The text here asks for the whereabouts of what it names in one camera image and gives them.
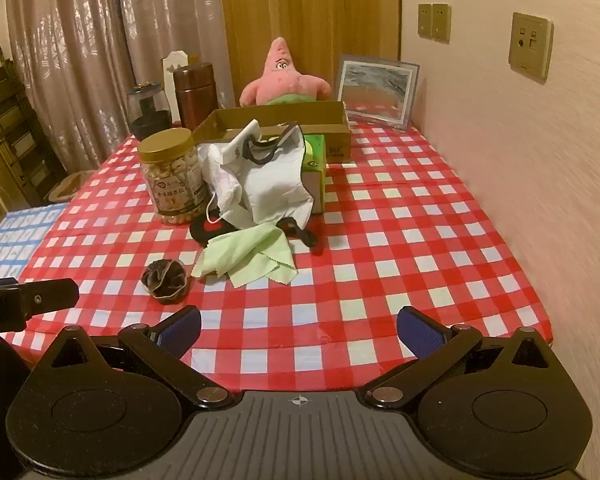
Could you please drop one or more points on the beige patterned curtain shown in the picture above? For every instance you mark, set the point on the beige patterned curtain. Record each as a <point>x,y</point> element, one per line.
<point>65,60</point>
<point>180,10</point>

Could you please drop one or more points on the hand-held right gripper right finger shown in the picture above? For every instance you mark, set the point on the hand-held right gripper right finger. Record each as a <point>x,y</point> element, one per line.
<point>420,332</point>

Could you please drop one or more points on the black folding rack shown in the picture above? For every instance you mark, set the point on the black folding rack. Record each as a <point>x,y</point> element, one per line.
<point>10,125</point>

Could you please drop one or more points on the green tissue box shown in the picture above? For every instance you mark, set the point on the green tissue box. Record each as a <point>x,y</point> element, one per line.
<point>314,160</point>

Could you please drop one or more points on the brown scrunchie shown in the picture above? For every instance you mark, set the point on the brown scrunchie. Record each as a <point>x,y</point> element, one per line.
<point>162,280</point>

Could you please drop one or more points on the black cloth item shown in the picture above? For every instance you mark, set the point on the black cloth item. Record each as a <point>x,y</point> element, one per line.
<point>205,232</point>

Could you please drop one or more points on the pink starfish plush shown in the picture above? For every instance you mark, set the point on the pink starfish plush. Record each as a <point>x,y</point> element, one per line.
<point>277,80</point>

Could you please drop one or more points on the wooden door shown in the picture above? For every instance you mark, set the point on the wooden door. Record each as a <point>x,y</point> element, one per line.
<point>320,10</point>

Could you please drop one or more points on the glass coffee bean jar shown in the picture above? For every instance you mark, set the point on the glass coffee bean jar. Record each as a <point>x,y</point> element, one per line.
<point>150,110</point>

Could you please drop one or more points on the beige plastic bin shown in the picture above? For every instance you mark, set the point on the beige plastic bin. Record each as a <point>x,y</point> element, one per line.
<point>70,185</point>

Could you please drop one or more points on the blue patterned bed sheet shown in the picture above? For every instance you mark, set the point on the blue patterned bed sheet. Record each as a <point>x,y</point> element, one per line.
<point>15,240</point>

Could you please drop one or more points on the beige wall data panel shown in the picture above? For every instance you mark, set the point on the beige wall data panel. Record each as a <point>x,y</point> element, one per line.
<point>530,45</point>

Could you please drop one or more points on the white chair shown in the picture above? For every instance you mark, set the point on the white chair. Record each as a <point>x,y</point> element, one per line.
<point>172,62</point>

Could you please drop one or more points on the framed picture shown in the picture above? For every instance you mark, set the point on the framed picture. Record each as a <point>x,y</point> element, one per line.
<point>375,90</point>

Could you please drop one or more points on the brown metal canister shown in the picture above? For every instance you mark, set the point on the brown metal canister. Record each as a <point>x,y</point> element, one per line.
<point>194,95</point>

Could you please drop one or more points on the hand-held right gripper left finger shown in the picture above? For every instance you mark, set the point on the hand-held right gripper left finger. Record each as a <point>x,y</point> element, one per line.
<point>182,332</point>

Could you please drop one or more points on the light green cloth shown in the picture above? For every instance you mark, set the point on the light green cloth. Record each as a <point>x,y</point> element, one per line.
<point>250,255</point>

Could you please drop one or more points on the red checkered tablecloth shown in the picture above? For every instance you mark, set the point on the red checkered tablecloth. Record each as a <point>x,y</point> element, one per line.
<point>380,240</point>

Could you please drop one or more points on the white plastic bag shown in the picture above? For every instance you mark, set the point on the white plastic bag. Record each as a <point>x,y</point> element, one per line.
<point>275,185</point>

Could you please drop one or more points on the nut jar with gold lid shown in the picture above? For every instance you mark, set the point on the nut jar with gold lid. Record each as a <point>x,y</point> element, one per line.
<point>172,180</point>

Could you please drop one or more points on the beige wall socket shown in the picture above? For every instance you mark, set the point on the beige wall socket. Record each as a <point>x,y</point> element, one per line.
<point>425,20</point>
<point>441,22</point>

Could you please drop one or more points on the cardboard box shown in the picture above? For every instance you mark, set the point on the cardboard box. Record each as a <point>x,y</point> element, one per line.
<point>310,112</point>

